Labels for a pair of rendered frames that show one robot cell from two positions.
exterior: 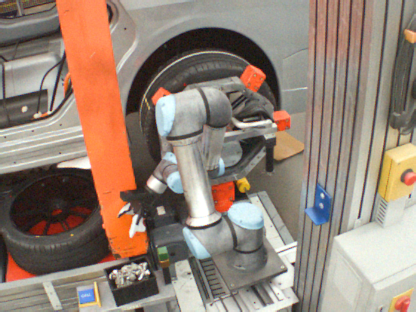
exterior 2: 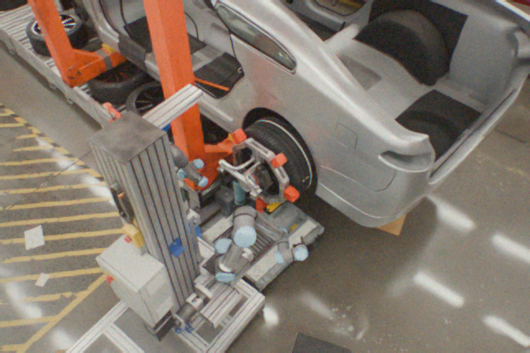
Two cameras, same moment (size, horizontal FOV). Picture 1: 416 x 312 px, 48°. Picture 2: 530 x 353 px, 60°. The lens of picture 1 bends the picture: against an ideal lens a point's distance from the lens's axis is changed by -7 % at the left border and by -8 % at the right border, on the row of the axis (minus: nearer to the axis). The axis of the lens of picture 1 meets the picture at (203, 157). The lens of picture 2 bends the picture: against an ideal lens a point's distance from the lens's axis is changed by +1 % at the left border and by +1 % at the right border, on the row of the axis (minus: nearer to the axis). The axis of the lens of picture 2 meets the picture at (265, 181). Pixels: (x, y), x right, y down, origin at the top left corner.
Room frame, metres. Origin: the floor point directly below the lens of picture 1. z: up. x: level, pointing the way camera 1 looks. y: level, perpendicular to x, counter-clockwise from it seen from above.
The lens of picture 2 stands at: (0.78, -1.99, 3.44)
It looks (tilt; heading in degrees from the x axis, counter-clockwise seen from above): 50 degrees down; 57
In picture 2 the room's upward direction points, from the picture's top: straight up
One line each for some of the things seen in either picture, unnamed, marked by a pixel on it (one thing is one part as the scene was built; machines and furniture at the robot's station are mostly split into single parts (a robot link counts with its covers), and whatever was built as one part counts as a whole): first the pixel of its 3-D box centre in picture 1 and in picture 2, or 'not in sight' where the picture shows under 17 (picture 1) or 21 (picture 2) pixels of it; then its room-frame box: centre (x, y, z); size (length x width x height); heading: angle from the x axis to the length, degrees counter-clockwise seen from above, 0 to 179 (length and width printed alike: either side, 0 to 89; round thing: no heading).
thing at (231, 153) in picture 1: (221, 143); (252, 177); (1.92, -0.09, 0.85); 0.21 x 0.14 x 0.14; 13
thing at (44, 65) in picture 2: not in sight; (67, 50); (1.39, 3.38, 0.19); 1.00 x 0.86 x 0.39; 103
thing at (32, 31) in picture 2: not in sight; (58, 33); (1.38, 3.48, 0.39); 0.66 x 0.66 x 0.24
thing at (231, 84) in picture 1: (217, 134); (259, 171); (1.99, -0.07, 0.85); 0.54 x 0.07 x 0.54; 103
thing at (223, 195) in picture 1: (218, 190); (263, 198); (2.02, -0.06, 0.48); 0.16 x 0.12 x 0.17; 13
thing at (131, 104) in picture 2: not in sight; (161, 108); (1.82, 1.54, 0.39); 0.66 x 0.66 x 0.24
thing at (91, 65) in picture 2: not in sight; (98, 54); (1.54, 2.33, 0.69); 0.52 x 0.17 x 0.35; 13
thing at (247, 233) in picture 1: (244, 225); not in sight; (1.22, -0.12, 0.98); 0.13 x 0.12 x 0.14; 110
